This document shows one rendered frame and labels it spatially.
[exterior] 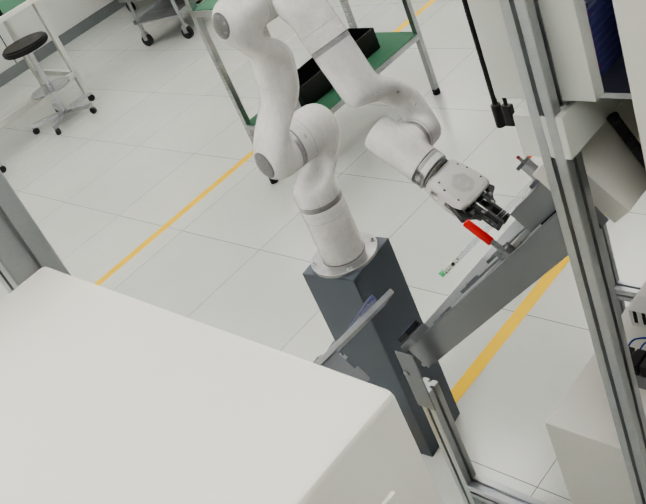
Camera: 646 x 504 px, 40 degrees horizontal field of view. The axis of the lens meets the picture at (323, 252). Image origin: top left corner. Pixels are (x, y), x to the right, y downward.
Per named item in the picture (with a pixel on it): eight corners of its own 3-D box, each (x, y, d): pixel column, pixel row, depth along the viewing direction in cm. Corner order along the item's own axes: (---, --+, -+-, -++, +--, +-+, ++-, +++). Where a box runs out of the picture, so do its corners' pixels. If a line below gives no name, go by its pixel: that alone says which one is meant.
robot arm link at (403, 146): (431, 165, 189) (407, 188, 184) (383, 131, 193) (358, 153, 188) (443, 139, 183) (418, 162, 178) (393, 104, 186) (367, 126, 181)
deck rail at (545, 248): (428, 368, 193) (407, 349, 194) (433, 362, 194) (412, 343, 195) (603, 227, 131) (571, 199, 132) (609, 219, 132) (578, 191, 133)
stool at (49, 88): (26, 142, 637) (-22, 66, 604) (64, 105, 675) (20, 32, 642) (79, 132, 614) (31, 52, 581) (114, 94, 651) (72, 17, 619)
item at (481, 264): (433, 362, 194) (409, 340, 195) (578, 189, 226) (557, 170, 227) (435, 360, 193) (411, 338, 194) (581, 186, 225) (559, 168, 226)
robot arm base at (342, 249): (299, 274, 238) (272, 220, 228) (336, 231, 248) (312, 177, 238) (354, 282, 225) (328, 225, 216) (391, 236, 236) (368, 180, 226)
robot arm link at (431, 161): (415, 165, 178) (427, 174, 177) (440, 141, 182) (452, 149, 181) (407, 190, 185) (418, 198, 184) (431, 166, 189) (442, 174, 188)
